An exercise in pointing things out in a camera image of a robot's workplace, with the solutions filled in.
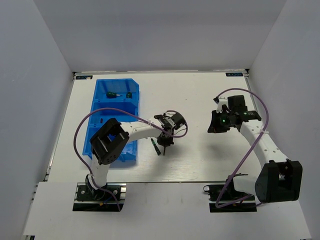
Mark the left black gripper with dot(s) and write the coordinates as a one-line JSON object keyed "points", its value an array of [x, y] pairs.
{"points": [[167, 142]]}

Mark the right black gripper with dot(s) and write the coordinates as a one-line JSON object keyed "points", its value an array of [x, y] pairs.
{"points": [[214, 127]]}

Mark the black green precision screwdriver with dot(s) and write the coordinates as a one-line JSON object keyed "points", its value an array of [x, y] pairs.
{"points": [[155, 147]]}

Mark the green stubby screwdriver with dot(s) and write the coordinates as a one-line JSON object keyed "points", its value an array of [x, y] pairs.
{"points": [[111, 95]]}

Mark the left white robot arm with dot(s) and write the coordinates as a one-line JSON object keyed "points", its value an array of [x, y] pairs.
{"points": [[109, 141]]}

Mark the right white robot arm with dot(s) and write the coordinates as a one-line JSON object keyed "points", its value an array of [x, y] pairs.
{"points": [[279, 179]]}

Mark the right corner label sticker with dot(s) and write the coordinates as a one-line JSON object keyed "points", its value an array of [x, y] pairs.
{"points": [[234, 74]]}

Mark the corner label sticker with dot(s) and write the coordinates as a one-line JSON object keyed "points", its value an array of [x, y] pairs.
{"points": [[234, 74], [83, 77]]}

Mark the blue plastic bin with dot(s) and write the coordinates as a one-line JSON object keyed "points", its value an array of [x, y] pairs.
{"points": [[131, 105]]}

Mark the left corner label sticker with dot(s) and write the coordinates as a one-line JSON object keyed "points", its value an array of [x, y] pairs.
{"points": [[83, 77]]}

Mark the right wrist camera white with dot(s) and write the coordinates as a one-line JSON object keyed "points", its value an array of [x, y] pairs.
{"points": [[222, 104]]}

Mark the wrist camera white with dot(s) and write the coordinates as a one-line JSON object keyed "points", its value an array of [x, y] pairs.
{"points": [[222, 104], [169, 114]]}

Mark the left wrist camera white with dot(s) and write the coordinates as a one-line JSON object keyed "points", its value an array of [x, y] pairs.
{"points": [[169, 114]]}

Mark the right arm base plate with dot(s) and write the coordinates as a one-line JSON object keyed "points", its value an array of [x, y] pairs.
{"points": [[244, 206]]}

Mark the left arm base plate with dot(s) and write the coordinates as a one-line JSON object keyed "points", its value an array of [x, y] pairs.
{"points": [[84, 201]]}

